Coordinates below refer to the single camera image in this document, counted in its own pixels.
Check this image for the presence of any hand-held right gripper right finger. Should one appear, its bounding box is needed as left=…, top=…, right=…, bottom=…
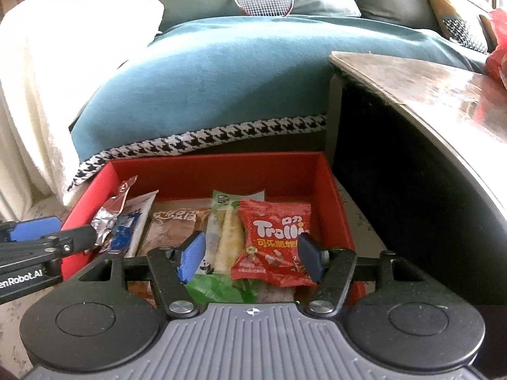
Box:
left=297, top=233, right=426, bottom=318

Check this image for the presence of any teal blanket houndstooth trim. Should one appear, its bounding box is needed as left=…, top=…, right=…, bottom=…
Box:
left=69, top=15, right=489, bottom=191

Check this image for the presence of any white and blue snack packet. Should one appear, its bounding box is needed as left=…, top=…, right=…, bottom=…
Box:
left=113, top=191, right=160, bottom=258

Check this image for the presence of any pale pink snack packet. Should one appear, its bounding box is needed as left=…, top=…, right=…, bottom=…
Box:
left=255, top=279, right=302, bottom=305

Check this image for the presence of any red gummy candy packet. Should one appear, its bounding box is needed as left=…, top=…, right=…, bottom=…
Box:
left=230, top=199, right=319, bottom=288

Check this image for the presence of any silver and red foil packet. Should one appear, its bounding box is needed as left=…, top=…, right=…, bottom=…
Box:
left=92, top=175, right=138, bottom=255

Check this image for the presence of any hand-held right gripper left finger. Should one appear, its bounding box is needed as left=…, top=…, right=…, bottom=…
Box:
left=81, top=230, right=207, bottom=318

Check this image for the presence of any red plastic bag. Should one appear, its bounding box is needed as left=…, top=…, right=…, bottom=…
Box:
left=485, top=8, right=507, bottom=88

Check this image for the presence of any green and yellow snack packet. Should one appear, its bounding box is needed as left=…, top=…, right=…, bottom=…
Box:
left=198, top=189, right=267, bottom=282

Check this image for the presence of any red cardboard box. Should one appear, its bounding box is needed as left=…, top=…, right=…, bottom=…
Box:
left=60, top=151, right=367, bottom=313

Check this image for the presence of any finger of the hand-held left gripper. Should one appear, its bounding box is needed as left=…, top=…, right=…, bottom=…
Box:
left=0, top=225, right=97, bottom=270
left=0, top=217, right=62, bottom=244

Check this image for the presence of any orange snack packet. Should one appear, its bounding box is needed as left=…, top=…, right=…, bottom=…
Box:
left=126, top=280, right=157, bottom=308

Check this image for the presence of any brown snack packet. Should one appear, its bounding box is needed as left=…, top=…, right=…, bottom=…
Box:
left=137, top=207, right=210, bottom=259

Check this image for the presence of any dark glossy coffee table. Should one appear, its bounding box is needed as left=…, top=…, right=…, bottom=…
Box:
left=325, top=51, right=507, bottom=311

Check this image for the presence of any white fluffy blanket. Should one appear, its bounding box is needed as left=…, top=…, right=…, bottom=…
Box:
left=0, top=0, right=165, bottom=208

